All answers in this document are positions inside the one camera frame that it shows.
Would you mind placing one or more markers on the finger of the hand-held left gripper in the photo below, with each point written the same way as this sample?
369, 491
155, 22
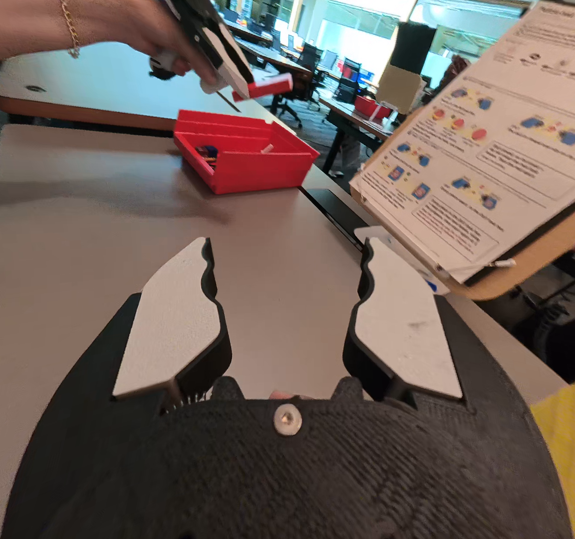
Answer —
229, 63

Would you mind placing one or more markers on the instruction sheet board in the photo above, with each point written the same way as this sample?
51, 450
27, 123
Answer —
476, 144

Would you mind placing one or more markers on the black office chair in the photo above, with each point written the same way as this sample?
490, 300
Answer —
301, 76

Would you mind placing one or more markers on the red block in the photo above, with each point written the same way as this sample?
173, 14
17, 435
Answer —
265, 88

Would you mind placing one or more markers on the person's left hand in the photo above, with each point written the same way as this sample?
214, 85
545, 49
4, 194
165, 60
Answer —
148, 27

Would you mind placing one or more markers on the yellow plastic bin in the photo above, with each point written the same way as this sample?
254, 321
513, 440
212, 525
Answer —
557, 440

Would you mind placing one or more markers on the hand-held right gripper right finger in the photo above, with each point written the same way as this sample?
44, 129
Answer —
409, 332

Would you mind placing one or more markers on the person's left forearm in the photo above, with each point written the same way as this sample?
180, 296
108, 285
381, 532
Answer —
36, 13

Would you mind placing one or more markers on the white stand base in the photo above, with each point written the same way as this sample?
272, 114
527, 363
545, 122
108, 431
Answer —
377, 234

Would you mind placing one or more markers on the grey desk with wooden edge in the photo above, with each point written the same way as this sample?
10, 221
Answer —
90, 85

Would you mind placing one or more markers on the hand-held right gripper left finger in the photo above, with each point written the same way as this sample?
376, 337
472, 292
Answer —
171, 332

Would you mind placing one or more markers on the red plastic bin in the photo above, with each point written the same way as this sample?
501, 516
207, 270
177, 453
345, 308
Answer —
260, 166
373, 108

